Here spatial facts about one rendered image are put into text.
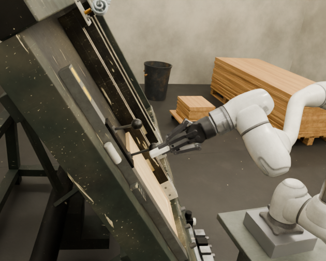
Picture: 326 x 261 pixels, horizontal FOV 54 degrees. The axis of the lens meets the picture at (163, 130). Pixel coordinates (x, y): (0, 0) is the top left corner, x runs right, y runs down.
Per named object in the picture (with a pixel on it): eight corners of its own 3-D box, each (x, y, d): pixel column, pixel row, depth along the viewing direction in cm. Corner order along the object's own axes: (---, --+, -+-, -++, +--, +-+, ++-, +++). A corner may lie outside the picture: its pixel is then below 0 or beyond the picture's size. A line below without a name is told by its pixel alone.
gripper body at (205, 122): (211, 118, 105) (185, 131, 105) (220, 139, 108) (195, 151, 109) (205, 110, 111) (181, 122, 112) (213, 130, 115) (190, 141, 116)
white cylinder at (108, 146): (102, 148, 109) (114, 165, 112) (110, 144, 108) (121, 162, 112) (103, 144, 111) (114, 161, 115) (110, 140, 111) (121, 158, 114)
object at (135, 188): (138, 204, 120) (146, 201, 120) (130, 191, 117) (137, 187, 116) (138, 198, 123) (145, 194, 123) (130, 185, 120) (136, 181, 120)
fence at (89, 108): (179, 262, 141) (188, 259, 140) (57, 72, 100) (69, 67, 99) (178, 254, 145) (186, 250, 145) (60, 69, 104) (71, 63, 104)
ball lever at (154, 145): (127, 163, 117) (160, 154, 113) (122, 155, 116) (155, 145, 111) (130, 157, 121) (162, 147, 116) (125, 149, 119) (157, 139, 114)
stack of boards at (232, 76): (335, 143, 506) (352, 97, 474) (281, 147, 472) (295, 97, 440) (250, 93, 716) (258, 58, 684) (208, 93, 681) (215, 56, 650)
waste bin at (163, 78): (172, 102, 606) (176, 68, 579) (144, 102, 588) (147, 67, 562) (163, 92, 652) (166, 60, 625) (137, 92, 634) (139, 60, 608)
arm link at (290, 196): (278, 202, 187) (288, 170, 178) (307, 220, 174) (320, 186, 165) (262, 211, 177) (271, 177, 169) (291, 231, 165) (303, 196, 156)
